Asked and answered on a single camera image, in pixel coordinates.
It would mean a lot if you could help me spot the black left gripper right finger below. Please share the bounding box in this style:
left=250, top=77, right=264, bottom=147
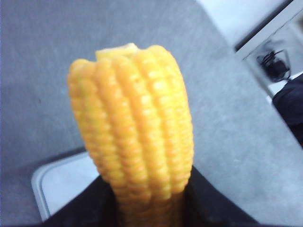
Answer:
left=183, top=167, right=259, bottom=227

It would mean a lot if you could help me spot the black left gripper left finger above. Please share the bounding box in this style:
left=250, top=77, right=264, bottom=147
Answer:
left=42, top=176, right=119, bottom=227

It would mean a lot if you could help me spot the yellow corn cob piece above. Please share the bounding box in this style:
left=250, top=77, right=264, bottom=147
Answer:
left=67, top=43, right=194, bottom=227

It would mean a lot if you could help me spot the silver digital kitchen scale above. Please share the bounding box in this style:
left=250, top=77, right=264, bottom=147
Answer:
left=31, top=151, right=98, bottom=221

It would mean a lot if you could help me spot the dark blue object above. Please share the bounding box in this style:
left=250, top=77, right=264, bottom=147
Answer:
left=272, top=74, right=303, bottom=145

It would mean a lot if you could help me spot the black cable bundle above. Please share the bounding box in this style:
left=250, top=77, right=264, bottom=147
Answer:
left=257, top=49, right=292, bottom=83

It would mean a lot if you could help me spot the white metal frame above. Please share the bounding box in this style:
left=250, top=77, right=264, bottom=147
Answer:
left=236, top=0, right=303, bottom=98

